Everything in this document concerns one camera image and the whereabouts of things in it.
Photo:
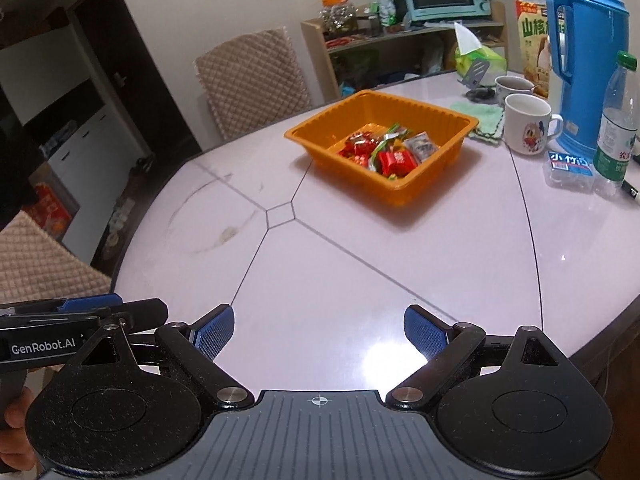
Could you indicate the black pen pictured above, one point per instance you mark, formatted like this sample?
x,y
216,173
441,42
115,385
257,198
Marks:
x,y
630,190

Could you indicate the dark wooden cabinet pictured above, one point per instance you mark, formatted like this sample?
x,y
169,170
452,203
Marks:
x,y
150,60

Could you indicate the clear water bottle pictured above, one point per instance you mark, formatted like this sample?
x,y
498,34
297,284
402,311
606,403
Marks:
x,y
615,150

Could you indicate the blue thermos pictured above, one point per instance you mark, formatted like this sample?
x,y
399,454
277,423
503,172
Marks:
x,y
590,60

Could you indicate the clear jar orange lid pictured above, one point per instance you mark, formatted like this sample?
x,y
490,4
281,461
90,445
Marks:
x,y
340,17

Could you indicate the grey patterned mug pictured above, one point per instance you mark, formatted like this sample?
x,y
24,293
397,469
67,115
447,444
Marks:
x,y
505,91

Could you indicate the beige quilted chair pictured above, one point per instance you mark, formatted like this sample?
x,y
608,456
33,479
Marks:
x,y
250,85
40,260

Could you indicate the red carton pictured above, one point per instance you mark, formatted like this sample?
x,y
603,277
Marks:
x,y
55,210

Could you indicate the wooden shelf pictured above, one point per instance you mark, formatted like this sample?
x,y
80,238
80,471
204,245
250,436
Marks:
x,y
320,60

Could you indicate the grey phone stand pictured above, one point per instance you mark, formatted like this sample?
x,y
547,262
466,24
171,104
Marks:
x,y
477,70

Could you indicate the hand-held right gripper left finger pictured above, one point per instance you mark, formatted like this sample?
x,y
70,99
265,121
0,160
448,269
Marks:
x,y
215,332

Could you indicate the green tissue pack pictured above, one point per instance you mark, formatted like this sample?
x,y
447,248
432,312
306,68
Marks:
x,y
492,57

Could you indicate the orange plastic tray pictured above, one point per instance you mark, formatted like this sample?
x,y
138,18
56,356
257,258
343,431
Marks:
x,y
400,195

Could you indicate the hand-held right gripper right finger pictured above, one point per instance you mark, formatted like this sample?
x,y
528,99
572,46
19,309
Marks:
x,y
425,332

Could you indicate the silver snack packet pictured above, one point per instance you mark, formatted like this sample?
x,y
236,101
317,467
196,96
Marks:
x,y
422,146

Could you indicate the red snack packet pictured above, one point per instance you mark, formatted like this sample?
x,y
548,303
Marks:
x,y
356,149
395,161

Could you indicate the clear box blue label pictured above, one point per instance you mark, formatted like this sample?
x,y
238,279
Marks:
x,y
570,170

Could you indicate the green bag on shelf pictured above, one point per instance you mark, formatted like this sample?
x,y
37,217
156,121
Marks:
x,y
385,7

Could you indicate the pale bottles bundle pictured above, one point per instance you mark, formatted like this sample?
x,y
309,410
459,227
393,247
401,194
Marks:
x,y
120,220

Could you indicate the green cloth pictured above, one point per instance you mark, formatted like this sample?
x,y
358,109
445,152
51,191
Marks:
x,y
482,120

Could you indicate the person's left hand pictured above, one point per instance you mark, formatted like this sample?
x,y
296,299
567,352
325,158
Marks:
x,y
17,435

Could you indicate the white cartoon mug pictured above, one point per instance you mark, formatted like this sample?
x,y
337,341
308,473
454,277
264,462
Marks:
x,y
525,130

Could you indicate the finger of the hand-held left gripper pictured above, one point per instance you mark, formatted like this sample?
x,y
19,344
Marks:
x,y
145,312
90,302

